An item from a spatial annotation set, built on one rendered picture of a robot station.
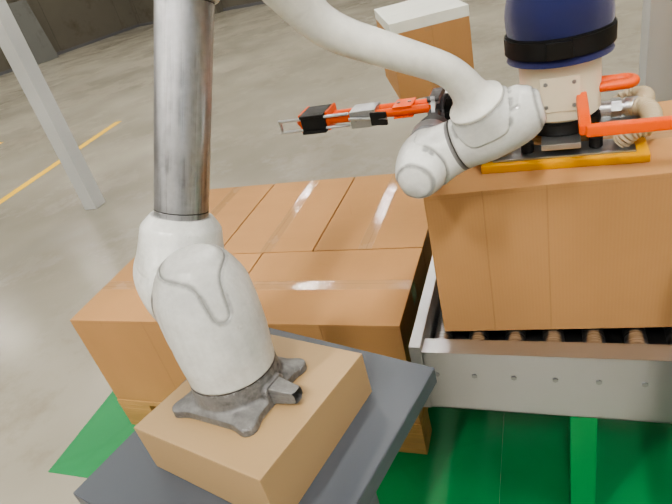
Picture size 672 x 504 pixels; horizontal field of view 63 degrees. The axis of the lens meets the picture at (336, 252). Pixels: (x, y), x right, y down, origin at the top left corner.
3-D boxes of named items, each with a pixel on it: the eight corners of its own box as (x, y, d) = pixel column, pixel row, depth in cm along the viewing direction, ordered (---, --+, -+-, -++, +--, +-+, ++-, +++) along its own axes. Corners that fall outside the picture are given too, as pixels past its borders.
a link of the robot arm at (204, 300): (203, 413, 85) (151, 294, 75) (172, 361, 100) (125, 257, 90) (293, 362, 91) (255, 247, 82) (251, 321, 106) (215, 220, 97)
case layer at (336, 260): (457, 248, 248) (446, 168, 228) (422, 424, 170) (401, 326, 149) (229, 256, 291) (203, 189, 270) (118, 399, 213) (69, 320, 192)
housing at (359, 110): (383, 117, 144) (380, 100, 142) (377, 126, 139) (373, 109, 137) (358, 120, 147) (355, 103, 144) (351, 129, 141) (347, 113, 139)
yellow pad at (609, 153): (644, 143, 120) (645, 121, 118) (650, 162, 112) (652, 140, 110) (485, 156, 133) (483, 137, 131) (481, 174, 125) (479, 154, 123)
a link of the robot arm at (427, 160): (419, 179, 118) (475, 153, 111) (406, 216, 106) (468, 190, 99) (393, 137, 114) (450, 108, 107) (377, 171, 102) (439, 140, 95)
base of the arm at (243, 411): (270, 445, 84) (260, 418, 81) (170, 415, 95) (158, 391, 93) (328, 368, 97) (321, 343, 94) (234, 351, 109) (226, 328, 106)
